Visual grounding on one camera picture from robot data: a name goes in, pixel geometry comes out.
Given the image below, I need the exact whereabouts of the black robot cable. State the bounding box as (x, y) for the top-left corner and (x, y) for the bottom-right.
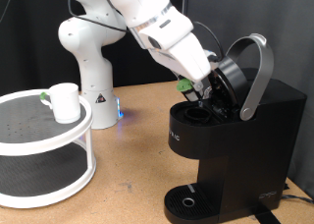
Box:
(67, 0), (228, 60)

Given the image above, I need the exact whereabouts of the white mug green-taped handle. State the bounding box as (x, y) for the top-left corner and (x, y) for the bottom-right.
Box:
(39, 83), (81, 125)

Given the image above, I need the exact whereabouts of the black Keurig coffee machine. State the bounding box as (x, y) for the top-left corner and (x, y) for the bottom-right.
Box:
(164, 32), (308, 224)

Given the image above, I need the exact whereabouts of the coffee machine power cable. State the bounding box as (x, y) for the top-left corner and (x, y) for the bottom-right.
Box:
(282, 194), (314, 205)

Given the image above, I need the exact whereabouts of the black curtain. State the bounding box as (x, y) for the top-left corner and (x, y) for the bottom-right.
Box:
(0, 0), (184, 97)

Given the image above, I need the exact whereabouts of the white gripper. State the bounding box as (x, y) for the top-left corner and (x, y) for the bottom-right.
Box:
(148, 31), (214, 93)

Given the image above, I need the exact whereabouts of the white two-tier turntable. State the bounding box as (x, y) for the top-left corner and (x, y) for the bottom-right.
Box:
(0, 88), (97, 209)

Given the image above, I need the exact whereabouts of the coffee pod with green lid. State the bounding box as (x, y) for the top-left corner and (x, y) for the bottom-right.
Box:
(176, 78), (201, 102)

